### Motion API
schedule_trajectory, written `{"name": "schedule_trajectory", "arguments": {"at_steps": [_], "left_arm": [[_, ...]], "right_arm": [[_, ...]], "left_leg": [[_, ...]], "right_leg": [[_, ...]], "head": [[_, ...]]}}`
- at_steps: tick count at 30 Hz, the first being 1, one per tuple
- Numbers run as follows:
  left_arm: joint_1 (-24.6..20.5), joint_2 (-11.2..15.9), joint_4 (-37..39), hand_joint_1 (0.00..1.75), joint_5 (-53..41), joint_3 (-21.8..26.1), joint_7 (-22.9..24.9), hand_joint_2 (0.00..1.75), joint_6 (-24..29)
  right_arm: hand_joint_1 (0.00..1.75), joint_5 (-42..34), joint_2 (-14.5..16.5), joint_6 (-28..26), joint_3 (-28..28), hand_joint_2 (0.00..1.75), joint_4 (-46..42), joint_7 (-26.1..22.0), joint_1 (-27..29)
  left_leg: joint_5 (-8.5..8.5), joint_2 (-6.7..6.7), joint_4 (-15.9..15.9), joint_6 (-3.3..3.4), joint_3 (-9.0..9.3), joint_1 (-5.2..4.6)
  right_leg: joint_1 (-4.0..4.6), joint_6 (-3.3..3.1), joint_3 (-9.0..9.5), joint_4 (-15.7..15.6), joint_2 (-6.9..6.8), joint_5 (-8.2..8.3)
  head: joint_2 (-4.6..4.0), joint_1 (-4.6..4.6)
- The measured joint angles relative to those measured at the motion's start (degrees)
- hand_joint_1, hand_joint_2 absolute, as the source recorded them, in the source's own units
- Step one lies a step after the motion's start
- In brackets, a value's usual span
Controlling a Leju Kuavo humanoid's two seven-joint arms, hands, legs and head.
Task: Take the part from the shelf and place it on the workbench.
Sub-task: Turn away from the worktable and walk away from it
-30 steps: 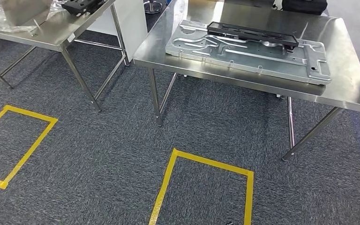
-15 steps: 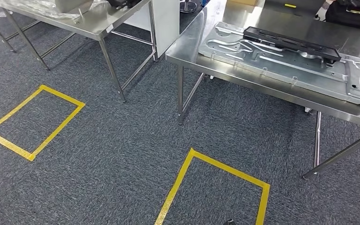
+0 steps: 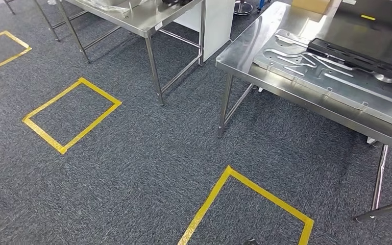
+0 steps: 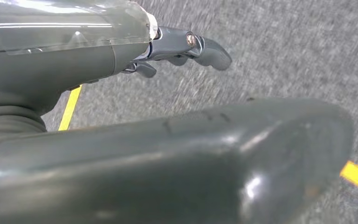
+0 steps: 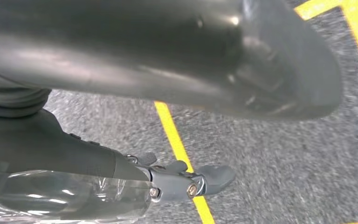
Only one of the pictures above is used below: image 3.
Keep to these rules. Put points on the black plastic plate part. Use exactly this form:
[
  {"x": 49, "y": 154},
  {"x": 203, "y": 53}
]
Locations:
[{"x": 351, "y": 57}]

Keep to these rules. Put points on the stainless steel workbench table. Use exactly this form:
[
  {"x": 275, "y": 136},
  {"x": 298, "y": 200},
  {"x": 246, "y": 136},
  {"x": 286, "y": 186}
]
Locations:
[{"x": 243, "y": 54}]

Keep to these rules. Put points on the black plastic part stack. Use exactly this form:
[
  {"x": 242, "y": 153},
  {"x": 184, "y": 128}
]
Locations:
[{"x": 182, "y": 2}]

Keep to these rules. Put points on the white cabinet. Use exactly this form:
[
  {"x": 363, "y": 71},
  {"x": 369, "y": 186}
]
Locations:
[{"x": 218, "y": 27}]

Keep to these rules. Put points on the stainless steel side table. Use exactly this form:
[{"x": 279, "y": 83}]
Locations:
[{"x": 148, "y": 20}]

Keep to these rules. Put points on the blue cart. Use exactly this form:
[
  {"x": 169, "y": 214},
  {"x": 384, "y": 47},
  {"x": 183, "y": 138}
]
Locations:
[{"x": 263, "y": 4}]

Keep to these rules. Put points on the clear plastic bag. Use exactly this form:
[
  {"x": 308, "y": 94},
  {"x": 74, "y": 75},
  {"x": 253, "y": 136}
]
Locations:
[{"x": 108, "y": 5}]

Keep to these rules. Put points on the stamped sheet metal panel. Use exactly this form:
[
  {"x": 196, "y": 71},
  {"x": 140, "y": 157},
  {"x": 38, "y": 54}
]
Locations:
[{"x": 351, "y": 91}]

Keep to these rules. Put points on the cardboard box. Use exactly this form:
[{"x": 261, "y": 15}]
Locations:
[{"x": 311, "y": 5}]

